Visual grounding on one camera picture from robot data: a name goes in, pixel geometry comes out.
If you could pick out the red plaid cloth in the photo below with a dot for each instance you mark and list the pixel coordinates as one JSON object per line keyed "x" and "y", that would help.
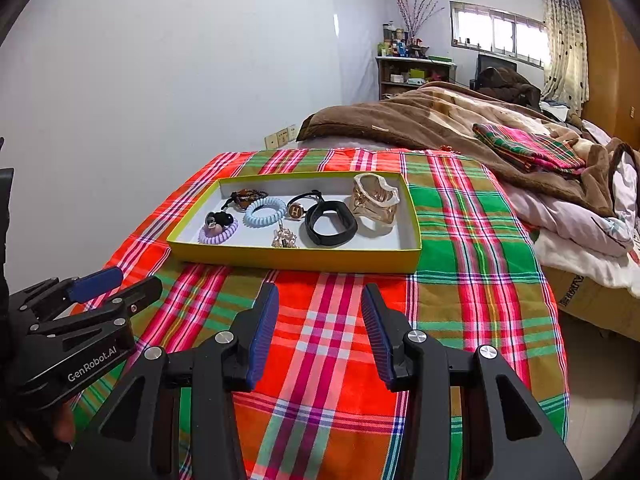
{"x": 325, "y": 360}

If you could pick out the decorative blossom branches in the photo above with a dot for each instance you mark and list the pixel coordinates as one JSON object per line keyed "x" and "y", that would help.
{"x": 417, "y": 15}

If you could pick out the bottles and jars on shelf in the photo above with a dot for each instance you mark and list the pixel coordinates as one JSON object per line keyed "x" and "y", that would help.
{"x": 400, "y": 42}

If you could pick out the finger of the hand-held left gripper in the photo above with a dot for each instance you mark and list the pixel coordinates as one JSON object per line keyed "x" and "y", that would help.
{"x": 95, "y": 282}
{"x": 125, "y": 302}

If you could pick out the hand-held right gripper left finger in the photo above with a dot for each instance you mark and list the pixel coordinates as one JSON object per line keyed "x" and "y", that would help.
{"x": 262, "y": 340}

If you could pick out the wall socket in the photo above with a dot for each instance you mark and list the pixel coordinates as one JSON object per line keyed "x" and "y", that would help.
{"x": 280, "y": 137}

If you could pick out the cardboard box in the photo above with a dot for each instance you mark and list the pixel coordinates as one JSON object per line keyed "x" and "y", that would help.
{"x": 590, "y": 300}

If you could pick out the black television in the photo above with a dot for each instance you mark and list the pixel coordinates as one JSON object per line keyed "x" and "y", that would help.
{"x": 492, "y": 62}

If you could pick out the person's left hand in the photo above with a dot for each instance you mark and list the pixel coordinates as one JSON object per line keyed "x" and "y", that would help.
{"x": 64, "y": 425}

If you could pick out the gold rhinestone hair clip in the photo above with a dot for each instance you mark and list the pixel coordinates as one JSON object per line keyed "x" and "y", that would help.
{"x": 285, "y": 240}

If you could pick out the white quilt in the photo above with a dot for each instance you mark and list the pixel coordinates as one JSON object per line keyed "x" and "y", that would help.
{"x": 575, "y": 225}

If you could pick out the folded plaid cloth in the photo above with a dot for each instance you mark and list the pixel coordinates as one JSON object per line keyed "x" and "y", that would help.
{"x": 525, "y": 150}

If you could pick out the wooden wardrobe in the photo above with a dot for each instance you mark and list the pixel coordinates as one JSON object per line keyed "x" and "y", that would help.
{"x": 615, "y": 60}

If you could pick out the brown fleece blanket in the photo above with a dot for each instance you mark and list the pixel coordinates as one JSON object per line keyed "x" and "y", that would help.
{"x": 400, "y": 120}

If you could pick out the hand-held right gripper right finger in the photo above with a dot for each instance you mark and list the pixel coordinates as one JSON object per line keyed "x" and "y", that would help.
{"x": 377, "y": 340}

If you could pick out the wooden shelf unit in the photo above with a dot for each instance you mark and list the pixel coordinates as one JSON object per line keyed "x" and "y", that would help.
{"x": 400, "y": 80}

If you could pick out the window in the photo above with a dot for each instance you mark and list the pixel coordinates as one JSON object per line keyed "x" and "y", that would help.
{"x": 495, "y": 35}

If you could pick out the dark jacket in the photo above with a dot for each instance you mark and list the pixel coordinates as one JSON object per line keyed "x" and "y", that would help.
{"x": 505, "y": 85}

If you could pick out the clear hair claw clip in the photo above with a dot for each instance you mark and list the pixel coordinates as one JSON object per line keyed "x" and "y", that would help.
{"x": 375, "y": 202}

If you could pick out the spotted curtain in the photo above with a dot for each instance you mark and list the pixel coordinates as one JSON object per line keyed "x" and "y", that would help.
{"x": 562, "y": 45}

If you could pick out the yellow-green cardboard tray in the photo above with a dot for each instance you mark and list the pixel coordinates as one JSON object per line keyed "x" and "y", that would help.
{"x": 300, "y": 260}

